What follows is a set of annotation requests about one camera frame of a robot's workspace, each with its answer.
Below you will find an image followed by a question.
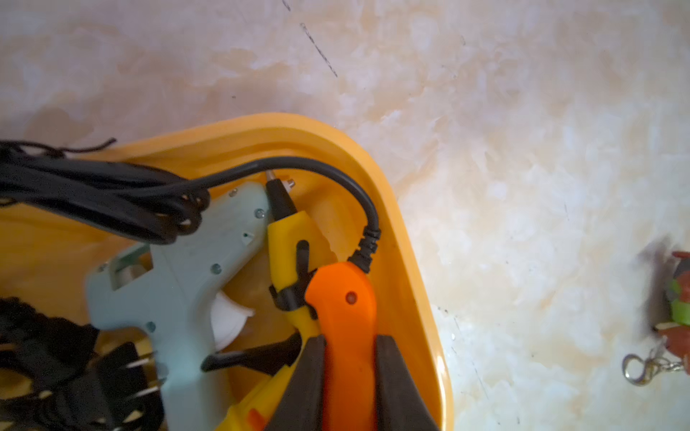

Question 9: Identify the mint green glue gun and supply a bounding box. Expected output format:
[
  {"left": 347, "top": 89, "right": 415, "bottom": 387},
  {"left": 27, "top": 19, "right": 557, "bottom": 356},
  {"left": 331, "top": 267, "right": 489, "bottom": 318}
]
[{"left": 86, "top": 181, "right": 270, "bottom": 430}]

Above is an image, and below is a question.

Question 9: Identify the yellow hot glue gun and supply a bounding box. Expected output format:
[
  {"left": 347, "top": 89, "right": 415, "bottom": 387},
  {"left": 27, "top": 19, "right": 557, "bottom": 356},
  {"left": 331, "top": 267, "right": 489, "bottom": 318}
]
[{"left": 201, "top": 171, "right": 337, "bottom": 430}]

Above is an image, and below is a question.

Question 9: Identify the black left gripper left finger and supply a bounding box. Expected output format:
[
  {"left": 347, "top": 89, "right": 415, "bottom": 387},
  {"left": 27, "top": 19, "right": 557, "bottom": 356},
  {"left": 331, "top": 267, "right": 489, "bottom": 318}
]
[{"left": 264, "top": 335, "right": 326, "bottom": 431}]

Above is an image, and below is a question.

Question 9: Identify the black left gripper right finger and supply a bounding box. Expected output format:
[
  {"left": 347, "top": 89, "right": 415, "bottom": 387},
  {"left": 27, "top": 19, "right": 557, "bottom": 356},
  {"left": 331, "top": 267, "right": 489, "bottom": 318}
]
[{"left": 375, "top": 335, "right": 440, "bottom": 431}]

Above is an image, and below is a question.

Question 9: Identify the red green toy keychain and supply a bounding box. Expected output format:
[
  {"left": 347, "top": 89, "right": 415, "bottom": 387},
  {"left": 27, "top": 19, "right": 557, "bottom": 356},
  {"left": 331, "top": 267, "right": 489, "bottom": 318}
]
[{"left": 622, "top": 251, "right": 689, "bottom": 386}]

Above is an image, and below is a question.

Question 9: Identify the black power cable with plug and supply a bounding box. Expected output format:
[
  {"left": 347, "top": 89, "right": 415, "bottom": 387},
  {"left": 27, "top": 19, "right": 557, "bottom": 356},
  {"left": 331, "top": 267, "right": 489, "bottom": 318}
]
[{"left": 0, "top": 295, "right": 165, "bottom": 431}]

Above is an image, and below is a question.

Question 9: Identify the orange hot glue gun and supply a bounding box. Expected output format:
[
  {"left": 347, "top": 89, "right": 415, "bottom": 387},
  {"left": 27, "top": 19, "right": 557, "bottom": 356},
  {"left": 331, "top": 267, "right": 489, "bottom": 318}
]
[{"left": 1, "top": 141, "right": 380, "bottom": 430}]

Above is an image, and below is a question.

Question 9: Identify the yellow plastic storage box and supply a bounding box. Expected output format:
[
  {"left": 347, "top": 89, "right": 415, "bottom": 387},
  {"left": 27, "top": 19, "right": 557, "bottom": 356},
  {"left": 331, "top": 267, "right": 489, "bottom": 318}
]
[{"left": 1, "top": 113, "right": 454, "bottom": 430}]

